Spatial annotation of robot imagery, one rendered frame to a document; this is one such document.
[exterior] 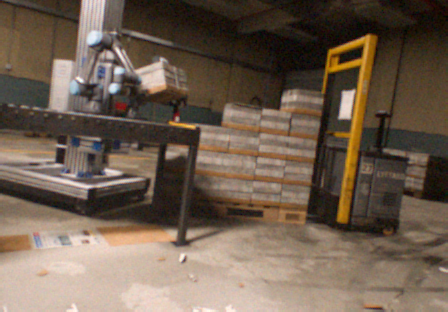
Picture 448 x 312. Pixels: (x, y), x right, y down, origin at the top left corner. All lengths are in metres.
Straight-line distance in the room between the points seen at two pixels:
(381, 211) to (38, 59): 8.01
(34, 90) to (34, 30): 1.35
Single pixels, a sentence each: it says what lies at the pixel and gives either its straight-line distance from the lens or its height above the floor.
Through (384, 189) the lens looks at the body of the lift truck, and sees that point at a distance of 3.77.
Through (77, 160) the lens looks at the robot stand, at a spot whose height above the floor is 0.36.
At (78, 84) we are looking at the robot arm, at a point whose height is 1.01.
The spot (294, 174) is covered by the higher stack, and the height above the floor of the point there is 0.47.
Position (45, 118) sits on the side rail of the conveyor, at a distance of 2.08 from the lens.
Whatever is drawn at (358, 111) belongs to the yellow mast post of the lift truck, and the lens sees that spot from 3.49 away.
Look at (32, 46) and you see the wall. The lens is 9.52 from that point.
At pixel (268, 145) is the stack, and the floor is 0.72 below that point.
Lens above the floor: 0.85
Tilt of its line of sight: 3 degrees down
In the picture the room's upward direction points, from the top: 8 degrees clockwise
